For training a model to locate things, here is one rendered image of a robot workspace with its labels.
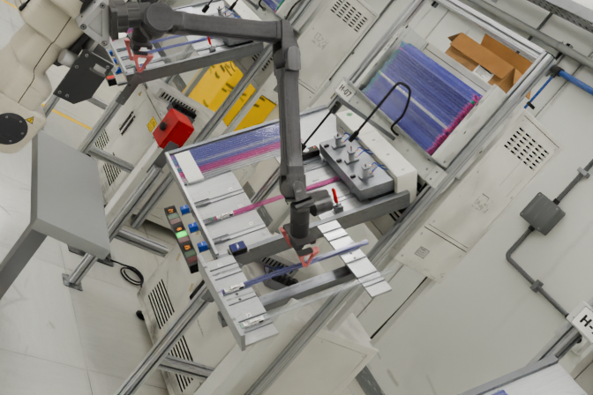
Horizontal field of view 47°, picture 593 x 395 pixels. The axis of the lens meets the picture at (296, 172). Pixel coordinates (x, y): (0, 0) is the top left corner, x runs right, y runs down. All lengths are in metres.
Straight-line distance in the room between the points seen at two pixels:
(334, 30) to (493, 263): 1.54
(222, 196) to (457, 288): 1.90
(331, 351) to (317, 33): 1.71
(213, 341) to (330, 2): 1.87
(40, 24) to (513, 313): 2.75
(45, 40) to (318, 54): 1.97
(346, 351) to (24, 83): 1.59
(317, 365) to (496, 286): 1.42
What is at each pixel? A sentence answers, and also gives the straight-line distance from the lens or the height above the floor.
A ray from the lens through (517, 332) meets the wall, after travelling 3.78.
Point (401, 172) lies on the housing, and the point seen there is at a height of 1.28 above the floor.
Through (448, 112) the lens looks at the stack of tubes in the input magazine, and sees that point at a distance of 2.46.
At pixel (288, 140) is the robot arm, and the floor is 1.19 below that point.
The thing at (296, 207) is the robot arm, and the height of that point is 1.06.
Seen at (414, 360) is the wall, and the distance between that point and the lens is 4.07.
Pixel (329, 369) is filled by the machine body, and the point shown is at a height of 0.46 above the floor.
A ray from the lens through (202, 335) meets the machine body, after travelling 2.71.
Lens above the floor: 1.53
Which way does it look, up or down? 11 degrees down
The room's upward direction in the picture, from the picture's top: 39 degrees clockwise
